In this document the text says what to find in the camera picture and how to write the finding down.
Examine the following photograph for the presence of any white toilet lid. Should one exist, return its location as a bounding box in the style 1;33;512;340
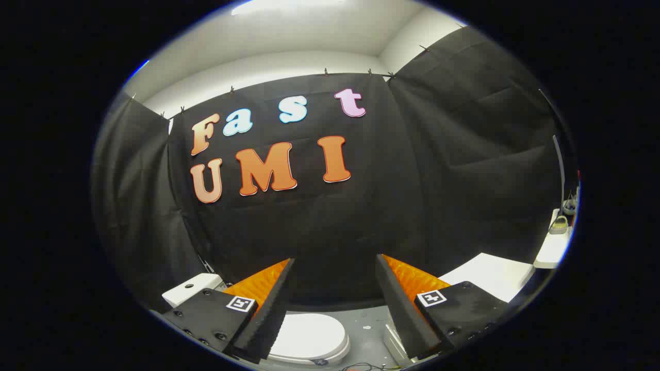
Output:
268;313;351;365

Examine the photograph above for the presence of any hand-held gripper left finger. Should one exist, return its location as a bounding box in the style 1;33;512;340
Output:
161;258;295;364

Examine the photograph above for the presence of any black backdrop cloth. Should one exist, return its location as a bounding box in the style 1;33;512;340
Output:
92;26;565;312

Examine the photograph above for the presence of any white side shelf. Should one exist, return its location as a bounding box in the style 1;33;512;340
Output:
534;209;573;268

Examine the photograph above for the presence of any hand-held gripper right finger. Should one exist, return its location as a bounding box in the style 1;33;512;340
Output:
375;254;511;360

